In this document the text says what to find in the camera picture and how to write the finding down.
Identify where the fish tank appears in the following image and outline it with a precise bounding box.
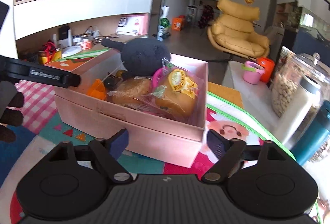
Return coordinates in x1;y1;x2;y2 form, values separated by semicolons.
294;0;329;65

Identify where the white wall shelf unit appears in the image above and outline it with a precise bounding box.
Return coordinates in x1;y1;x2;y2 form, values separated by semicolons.
11;0;152;58

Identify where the teal thermos bottle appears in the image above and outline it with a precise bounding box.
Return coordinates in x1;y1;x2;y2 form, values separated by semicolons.
290;100;329;166

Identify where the white canister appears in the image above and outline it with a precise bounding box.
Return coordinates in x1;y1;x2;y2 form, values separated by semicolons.
273;75;321;145

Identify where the orange bucket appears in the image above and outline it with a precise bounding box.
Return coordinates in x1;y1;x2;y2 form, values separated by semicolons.
257;57;275;83

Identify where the black plush toy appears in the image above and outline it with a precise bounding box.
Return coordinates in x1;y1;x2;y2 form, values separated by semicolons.
101;38;171;77

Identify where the bread in plastic bag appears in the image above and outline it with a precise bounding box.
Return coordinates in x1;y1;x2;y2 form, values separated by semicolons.
150;63;204;122

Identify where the pink cardboard box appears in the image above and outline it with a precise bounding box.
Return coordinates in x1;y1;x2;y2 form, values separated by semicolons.
54;50;209;167

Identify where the white router box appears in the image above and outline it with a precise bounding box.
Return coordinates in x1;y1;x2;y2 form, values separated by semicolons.
61;45;82;58

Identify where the orange bag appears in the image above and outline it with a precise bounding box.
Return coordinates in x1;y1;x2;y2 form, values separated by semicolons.
172;15;186;31

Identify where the yellow lounge chair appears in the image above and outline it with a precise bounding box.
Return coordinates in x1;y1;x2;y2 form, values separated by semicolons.
207;0;270;59

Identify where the white low table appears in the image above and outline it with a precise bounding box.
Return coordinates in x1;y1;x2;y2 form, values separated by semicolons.
222;61;280;133

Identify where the glass jar with nuts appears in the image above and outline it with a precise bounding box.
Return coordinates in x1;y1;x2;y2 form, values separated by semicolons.
271;53;329;117

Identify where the pink toy cup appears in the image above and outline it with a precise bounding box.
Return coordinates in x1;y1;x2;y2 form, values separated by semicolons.
241;61;265;85

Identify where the white SF parcel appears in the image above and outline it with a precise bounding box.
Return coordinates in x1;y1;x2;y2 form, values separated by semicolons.
116;15;147;36

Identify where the orange toy piece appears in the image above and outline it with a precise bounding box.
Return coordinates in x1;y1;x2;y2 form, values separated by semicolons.
87;79;107;100

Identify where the black gloved hand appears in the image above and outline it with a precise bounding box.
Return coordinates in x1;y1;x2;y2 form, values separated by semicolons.
0;92;24;143

